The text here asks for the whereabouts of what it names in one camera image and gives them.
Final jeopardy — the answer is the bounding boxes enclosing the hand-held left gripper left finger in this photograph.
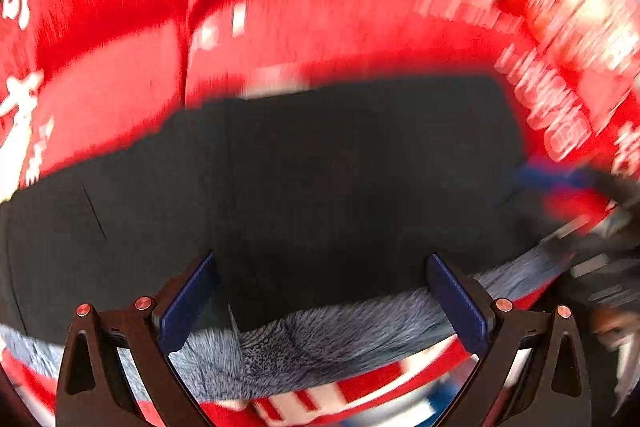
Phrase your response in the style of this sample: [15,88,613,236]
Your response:
[55,251,221,427]

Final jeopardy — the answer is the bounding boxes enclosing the red embroidered pillow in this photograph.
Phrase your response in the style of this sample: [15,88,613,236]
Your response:
[500,0,640,132]

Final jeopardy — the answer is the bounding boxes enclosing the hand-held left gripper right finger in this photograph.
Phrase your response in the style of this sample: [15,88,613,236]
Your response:
[426,253,593,427]

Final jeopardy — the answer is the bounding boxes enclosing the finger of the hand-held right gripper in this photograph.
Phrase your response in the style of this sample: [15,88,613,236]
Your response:
[516,158,640,210]

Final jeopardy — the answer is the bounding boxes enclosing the black pants with grey waistband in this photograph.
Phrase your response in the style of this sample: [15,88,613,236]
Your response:
[0,74,576,403]

